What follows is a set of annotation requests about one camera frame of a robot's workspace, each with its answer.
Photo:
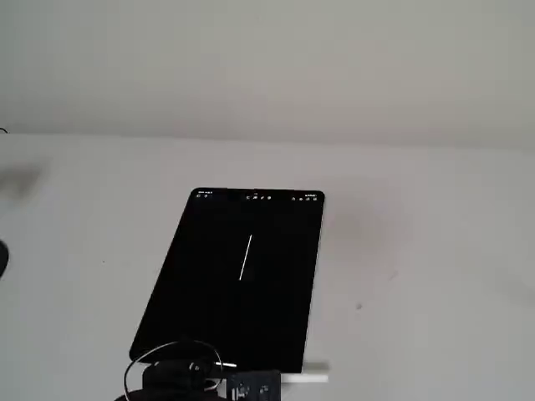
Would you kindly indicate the white stylus pencil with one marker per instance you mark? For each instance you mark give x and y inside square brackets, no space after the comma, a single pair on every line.
[305,378]

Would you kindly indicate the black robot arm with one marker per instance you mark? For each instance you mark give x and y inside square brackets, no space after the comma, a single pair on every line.
[171,380]

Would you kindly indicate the black-screen silver tablet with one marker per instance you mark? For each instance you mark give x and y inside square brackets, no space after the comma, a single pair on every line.
[234,309]

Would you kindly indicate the black round object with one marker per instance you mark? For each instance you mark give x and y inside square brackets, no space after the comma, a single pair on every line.
[3,259]

